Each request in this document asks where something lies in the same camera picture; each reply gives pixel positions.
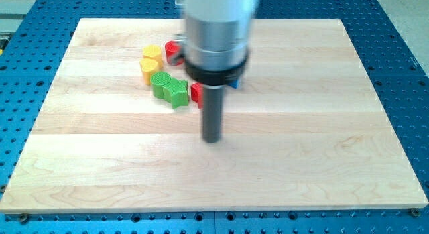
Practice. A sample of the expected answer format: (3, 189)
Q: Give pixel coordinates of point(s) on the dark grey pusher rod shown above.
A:
(212, 108)

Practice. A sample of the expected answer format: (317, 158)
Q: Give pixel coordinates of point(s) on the red star block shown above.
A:
(196, 94)

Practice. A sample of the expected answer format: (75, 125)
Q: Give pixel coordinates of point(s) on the blue block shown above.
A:
(236, 84)

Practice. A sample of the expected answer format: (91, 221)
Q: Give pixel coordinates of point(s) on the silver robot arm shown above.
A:
(215, 52)

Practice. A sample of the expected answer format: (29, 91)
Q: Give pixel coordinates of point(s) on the green star block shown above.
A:
(176, 92)

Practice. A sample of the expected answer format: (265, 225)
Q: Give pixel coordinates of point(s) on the wooden board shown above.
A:
(306, 130)

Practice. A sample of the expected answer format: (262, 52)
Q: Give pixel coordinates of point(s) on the green cylinder block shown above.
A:
(158, 81)

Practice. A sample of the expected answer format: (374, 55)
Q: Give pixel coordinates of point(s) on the red cylinder block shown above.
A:
(171, 48)

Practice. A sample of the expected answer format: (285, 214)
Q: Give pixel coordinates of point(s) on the yellow heart block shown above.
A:
(148, 67)

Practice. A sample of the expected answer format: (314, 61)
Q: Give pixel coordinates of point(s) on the yellow cylinder block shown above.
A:
(153, 52)

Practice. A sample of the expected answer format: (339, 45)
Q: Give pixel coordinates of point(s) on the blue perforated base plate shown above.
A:
(33, 55)

